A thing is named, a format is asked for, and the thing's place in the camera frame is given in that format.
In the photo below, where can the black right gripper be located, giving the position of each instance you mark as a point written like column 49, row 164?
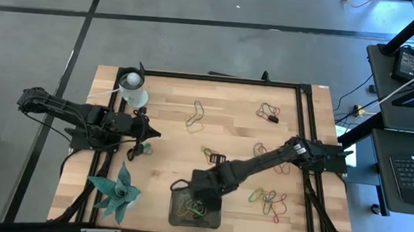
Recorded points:
column 220, row 183

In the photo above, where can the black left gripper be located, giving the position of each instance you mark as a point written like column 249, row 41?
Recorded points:
column 126, row 123

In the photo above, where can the black rubber band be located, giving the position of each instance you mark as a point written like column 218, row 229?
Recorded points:
column 274, row 119
column 128, row 156

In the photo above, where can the blue rubber band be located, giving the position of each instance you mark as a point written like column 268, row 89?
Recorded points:
column 254, row 148
column 269, row 199

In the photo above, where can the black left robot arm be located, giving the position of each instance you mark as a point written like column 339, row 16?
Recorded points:
column 65, row 108

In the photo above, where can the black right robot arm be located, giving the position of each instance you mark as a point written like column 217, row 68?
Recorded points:
column 262, row 160

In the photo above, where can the grey translucent plastic bin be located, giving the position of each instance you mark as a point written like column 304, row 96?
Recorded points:
column 174, row 219

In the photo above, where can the teal artificial plant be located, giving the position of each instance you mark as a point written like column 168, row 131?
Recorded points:
column 119, row 194

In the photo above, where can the translucent white cup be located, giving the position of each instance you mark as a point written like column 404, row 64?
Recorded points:
column 132, row 94

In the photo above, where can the white ball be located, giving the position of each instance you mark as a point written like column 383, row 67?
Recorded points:
column 133, row 78

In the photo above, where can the black stand strut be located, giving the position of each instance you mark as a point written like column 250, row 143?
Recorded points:
column 359, row 132

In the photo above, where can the yellow power plug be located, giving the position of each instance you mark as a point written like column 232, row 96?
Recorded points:
column 359, row 112

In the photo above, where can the black caster wheel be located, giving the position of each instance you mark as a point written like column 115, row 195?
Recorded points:
column 376, row 209

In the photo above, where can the black desk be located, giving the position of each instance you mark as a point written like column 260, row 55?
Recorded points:
column 381, row 161
column 381, row 77

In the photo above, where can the small black floor object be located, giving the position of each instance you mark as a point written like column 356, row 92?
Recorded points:
column 372, row 89

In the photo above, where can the white rod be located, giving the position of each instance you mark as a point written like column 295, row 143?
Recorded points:
column 406, row 85

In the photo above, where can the black power adapter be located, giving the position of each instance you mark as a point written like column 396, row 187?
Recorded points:
column 405, row 64

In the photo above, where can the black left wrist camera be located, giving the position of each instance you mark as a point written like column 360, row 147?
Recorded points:
column 150, row 132

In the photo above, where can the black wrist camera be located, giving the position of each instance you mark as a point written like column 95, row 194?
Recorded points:
column 199, row 181
column 150, row 132

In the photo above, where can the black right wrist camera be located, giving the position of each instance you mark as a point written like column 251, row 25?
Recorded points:
column 199, row 181

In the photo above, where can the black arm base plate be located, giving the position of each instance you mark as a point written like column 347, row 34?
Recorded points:
column 81, row 144
column 339, row 163

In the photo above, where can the black frame bracket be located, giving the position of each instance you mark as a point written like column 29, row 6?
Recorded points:
column 142, row 69
column 266, row 76

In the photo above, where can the black aluminium table frame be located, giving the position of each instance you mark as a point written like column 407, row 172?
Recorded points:
column 231, row 79

